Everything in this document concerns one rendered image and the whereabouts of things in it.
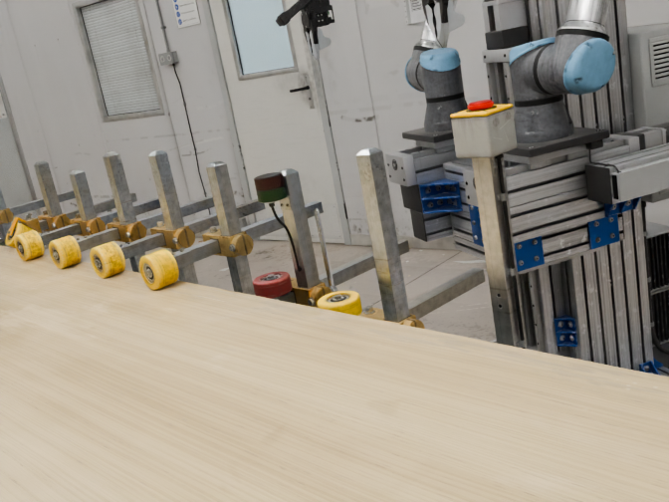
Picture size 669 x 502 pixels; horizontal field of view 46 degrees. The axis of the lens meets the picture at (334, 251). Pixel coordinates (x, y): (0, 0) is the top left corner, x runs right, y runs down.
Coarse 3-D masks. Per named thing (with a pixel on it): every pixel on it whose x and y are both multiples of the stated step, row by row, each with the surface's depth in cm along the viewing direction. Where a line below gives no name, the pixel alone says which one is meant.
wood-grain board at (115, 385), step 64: (0, 256) 243; (0, 320) 174; (64, 320) 165; (128, 320) 157; (192, 320) 149; (256, 320) 143; (320, 320) 137; (0, 384) 135; (64, 384) 129; (128, 384) 124; (192, 384) 120; (256, 384) 115; (320, 384) 111; (384, 384) 108; (448, 384) 104; (512, 384) 101; (576, 384) 98; (640, 384) 95; (0, 448) 110; (64, 448) 107; (128, 448) 103; (192, 448) 100; (256, 448) 97; (320, 448) 94; (384, 448) 91; (448, 448) 89; (512, 448) 86; (576, 448) 84; (640, 448) 82
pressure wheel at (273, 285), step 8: (272, 272) 169; (280, 272) 167; (256, 280) 165; (264, 280) 165; (272, 280) 163; (280, 280) 162; (288, 280) 164; (256, 288) 163; (264, 288) 162; (272, 288) 162; (280, 288) 162; (288, 288) 164; (264, 296) 163; (272, 296) 162; (280, 296) 163
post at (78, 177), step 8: (72, 176) 233; (80, 176) 233; (72, 184) 235; (80, 184) 233; (88, 184) 235; (80, 192) 234; (88, 192) 235; (80, 200) 235; (88, 200) 235; (80, 208) 236; (88, 208) 236; (88, 216) 236; (96, 216) 238
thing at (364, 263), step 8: (400, 240) 192; (400, 248) 190; (408, 248) 192; (360, 256) 185; (368, 256) 184; (344, 264) 181; (352, 264) 180; (360, 264) 181; (368, 264) 183; (336, 272) 176; (344, 272) 178; (352, 272) 179; (360, 272) 181; (320, 280) 173; (328, 280) 174; (336, 280) 176; (344, 280) 178; (288, 296) 167
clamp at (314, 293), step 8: (296, 280) 172; (296, 288) 167; (304, 288) 166; (312, 288) 165; (320, 288) 164; (328, 288) 165; (296, 296) 168; (304, 296) 166; (312, 296) 164; (320, 296) 164; (304, 304) 167; (312, 304) 164
